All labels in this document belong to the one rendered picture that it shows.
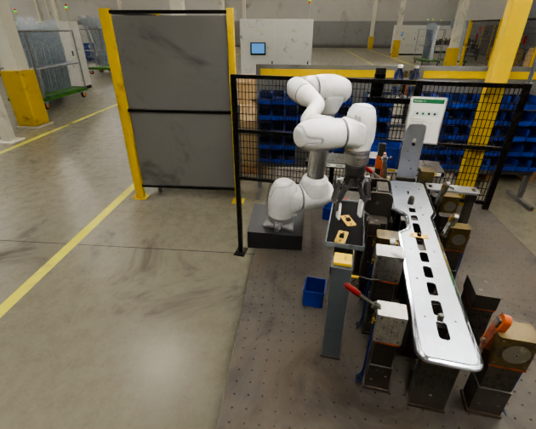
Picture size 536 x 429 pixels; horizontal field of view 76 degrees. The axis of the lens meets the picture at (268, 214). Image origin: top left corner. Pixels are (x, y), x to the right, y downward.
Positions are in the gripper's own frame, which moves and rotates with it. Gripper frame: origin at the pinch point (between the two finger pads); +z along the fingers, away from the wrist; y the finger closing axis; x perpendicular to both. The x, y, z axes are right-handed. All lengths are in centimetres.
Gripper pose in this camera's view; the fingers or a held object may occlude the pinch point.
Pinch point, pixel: (349, 211)
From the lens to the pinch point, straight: 139.4
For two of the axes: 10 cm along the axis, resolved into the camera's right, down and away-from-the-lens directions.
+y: 9.8, -0.9, 1.7
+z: 0.0, 8.8, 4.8
